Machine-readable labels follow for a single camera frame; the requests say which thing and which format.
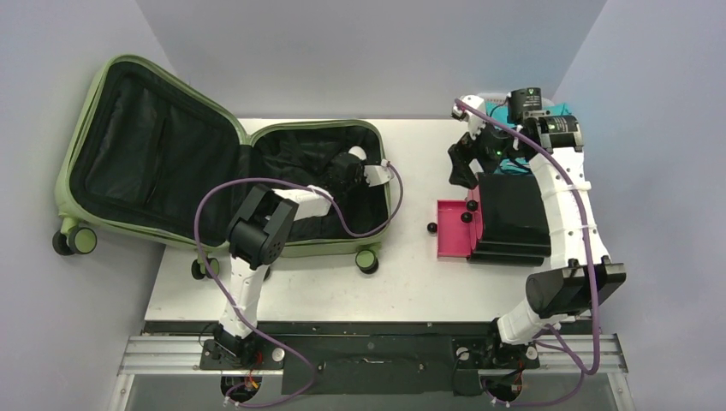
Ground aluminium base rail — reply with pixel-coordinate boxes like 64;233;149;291
118;335;628;375

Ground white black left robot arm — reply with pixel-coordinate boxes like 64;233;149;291
214;146;367;368

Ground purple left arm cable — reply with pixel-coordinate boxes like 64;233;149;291
193;161;405;409

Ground black and pink storage organizer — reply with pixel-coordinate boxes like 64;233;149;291
426;173;551;267

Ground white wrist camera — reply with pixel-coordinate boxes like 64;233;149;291
364;159;394;187
451;94;487;140

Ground teal garment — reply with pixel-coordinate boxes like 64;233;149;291
485;102;571;176

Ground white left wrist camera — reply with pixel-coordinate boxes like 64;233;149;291
364;159;394;187

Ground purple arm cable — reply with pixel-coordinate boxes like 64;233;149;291
453;98;603;409
193;161;405;409

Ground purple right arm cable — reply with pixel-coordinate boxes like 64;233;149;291
453;98;603;409

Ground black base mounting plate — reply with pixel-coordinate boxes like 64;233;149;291
141;320;599;396

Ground green hard-shell suitcase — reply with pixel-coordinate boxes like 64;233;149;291
51;55;394;258

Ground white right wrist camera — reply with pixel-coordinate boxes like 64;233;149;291
451;94;487;140

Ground white perforated plastic basket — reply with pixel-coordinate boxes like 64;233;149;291
479;93;556;108

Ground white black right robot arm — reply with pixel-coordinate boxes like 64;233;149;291
448;87;627;366

